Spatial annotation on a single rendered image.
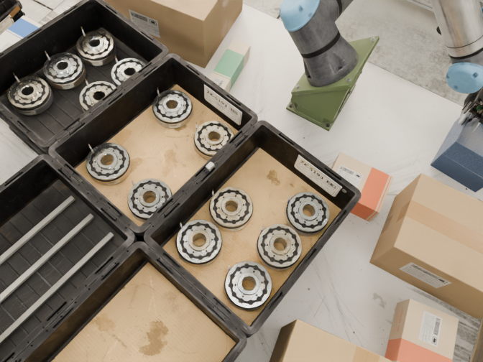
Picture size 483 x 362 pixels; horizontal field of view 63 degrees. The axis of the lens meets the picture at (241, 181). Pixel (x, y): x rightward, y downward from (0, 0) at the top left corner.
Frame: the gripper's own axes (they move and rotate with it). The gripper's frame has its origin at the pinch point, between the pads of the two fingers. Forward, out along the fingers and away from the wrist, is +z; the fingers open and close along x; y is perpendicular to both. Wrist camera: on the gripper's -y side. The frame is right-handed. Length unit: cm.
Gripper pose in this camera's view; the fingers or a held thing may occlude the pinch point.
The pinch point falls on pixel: (466, 121)
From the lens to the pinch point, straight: 130.4
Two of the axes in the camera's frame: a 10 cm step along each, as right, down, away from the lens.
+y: -5.8, 7.2, -3.8
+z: -0.7, 4.2, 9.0
